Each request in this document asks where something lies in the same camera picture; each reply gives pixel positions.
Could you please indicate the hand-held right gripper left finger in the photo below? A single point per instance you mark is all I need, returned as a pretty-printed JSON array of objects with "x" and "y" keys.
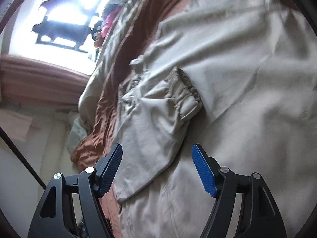
[{"x": 111, "y": 169}]

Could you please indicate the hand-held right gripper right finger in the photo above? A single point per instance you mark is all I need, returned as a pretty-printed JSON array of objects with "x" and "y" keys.
[{"x": 203, "y": 171}]

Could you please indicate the large beige jacket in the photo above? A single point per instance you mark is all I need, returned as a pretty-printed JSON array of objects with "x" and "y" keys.
[{"x": 223, "y": 79}]

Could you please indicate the pale floral pillow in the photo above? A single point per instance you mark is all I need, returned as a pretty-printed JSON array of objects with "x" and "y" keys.
[{"x": 76, "y": 133}]

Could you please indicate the rust and cream satin quilt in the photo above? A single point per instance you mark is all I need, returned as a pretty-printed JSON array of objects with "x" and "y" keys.
[{"x": 106, "y": 109}]

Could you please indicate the pinkish flat board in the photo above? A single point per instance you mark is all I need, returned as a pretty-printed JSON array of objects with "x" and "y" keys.
[{"x": 14, "y": 126}]

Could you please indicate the pinkish brown curtain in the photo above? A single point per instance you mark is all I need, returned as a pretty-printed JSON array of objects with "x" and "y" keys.
[{"x": 37, "y": 76}]

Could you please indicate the small black object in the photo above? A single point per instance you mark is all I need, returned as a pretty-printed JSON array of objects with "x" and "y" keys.
[{"x": 95, "y": 31}]

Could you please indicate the pink garment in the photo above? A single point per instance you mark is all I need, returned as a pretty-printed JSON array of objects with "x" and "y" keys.
[{"x": 108, "y": 22}]

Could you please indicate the dark cloth on window grille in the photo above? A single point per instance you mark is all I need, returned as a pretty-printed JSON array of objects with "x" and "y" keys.
[{"x": 62, "y": 31}]

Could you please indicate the window with dark grille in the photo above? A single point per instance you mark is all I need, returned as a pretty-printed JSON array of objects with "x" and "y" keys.
[{"x": 62, "y": 12}]

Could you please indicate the pinkish brown bed sheet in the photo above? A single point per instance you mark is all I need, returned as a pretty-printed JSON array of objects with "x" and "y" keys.
[{"x": 179, "y": 3}]

